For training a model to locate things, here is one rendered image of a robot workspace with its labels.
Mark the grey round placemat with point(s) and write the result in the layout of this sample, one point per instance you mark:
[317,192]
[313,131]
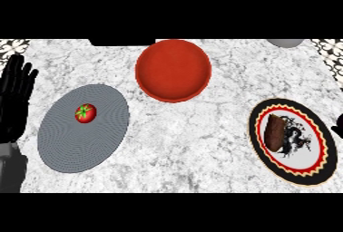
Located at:
[82,133]

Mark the grey round object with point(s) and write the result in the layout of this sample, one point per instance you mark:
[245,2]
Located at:
[285,43]

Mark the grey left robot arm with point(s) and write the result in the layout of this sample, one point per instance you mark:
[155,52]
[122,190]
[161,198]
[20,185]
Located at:
[10,167]

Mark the black red patterned plate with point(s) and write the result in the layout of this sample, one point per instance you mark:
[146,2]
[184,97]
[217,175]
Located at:
[292,142]

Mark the red tomato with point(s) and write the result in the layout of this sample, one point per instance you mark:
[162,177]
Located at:
[84,113]

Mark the red bowl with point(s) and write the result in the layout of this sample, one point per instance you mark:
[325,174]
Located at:
[173,71]

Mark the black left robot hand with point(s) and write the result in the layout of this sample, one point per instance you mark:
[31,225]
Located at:
[13,99]

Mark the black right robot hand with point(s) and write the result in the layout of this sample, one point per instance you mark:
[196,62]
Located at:
[338,127]

